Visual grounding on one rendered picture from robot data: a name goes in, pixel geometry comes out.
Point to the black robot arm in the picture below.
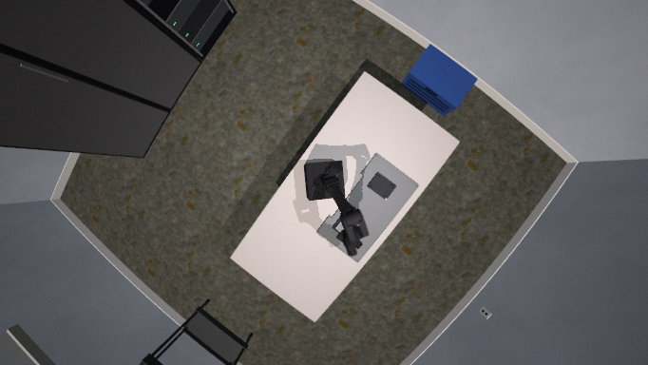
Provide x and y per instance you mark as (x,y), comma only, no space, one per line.
(350,216)

